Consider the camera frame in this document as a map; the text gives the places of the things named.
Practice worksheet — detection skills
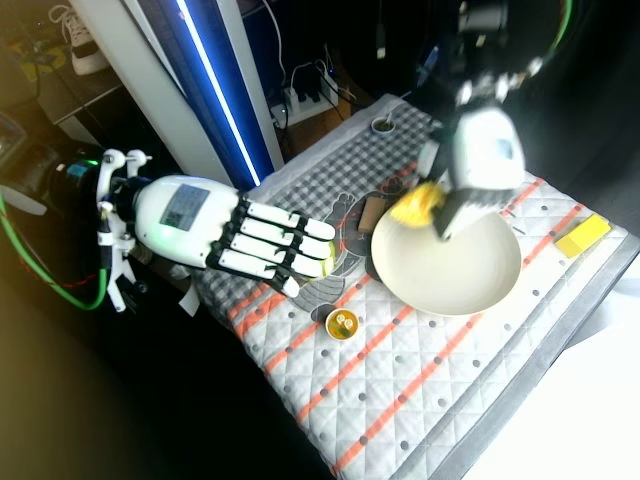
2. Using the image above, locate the white shoe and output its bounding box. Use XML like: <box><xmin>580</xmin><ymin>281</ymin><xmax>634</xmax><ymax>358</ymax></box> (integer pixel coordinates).
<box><xmin>48</xmin><ymin>3</ymin><xmax>109</xmax><ymax>76</ymax></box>

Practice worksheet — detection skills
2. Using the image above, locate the white post with blue light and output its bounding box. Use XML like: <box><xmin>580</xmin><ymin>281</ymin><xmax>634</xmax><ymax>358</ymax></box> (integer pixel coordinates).
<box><xmin>69</xmin><ymin>0</ymin><xmax>286</xmax><ymax>191</ymax></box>

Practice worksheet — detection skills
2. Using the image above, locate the white paper tag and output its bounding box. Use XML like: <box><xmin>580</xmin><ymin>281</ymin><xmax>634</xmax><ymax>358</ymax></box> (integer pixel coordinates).
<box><xmin>178</xmin><ymin>287</ymin><xmax>200</xmax><ymax>317</ymax></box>

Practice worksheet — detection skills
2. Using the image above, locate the white power strip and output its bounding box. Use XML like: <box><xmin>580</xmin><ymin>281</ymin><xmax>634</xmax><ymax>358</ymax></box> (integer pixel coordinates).
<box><xmin>269</xmin><ymin>74</ymin><xmax>341</xmax><ymax>127</ymax></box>

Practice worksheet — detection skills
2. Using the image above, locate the brown rectangular block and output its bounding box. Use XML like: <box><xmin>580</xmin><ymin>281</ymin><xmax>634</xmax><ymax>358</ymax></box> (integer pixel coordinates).
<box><xmin>357</xmin><ymin>197</ymin><xmax>389</xmax><ymax>234</ymax></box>

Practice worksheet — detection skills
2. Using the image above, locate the green cable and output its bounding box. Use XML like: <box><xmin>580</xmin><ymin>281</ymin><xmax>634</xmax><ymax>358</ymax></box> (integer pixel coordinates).
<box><xmin>547</xmin><ymin>0</ymin><xmax>575</xmax><ymax>54</ymax></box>
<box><xmin>0</xmin><ymin>194</ymin><xmax>109</xmax><ymax>311</ymax></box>

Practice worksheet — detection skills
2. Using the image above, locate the small cup with lemon tea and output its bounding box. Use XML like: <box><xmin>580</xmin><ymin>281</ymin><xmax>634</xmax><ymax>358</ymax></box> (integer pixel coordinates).
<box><xmin>324</xmin><ymin>308</ymin><xmax>360</xmax><ymax>343</ymax></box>

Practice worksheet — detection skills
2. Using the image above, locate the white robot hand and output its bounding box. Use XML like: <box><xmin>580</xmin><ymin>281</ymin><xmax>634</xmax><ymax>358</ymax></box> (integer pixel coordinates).
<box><xmin>132</xmin><ymin>173</ymin><xmax>337</xmax><ymax>300</ymax></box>
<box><xmin>416</xmin><ymin>106</ymin><xmax>527</xmax><ymax>243</ymax></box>

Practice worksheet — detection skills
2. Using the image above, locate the green toy cake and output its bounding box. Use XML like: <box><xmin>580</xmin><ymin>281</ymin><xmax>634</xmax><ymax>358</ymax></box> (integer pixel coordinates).
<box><xmin>305</xmin><ymin>240</ymin><xmax>337</xmax><ymax>284</ymax></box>

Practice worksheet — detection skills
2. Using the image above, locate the yellow rectangular block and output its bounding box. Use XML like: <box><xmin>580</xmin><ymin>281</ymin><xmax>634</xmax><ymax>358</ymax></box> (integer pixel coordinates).
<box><xmin>554</xmin><ymin>213</ymin><xmax>613</xmax><ymax>259</ymax></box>

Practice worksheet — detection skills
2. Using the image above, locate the cream round plate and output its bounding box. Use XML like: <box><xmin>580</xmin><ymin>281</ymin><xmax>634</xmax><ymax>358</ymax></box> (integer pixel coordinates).
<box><xmin>370</xmin><ymin>197</ymin><xmax>523</xmax><ymax>317</ymax></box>

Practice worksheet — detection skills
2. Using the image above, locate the white cable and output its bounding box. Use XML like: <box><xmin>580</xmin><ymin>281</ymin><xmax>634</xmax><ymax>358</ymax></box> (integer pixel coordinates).
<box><xmin>259</xmin><ymin>0</ymin><xmax>287</xmax><ymax>89</ymax></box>

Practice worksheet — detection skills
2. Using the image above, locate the grey quilt with printed bear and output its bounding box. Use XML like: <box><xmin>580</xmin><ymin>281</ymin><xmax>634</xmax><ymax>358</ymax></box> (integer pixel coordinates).
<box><xmin>169</xmin><ymin>92</ymin><xmax>640</xmax><ymax>480</ymax></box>

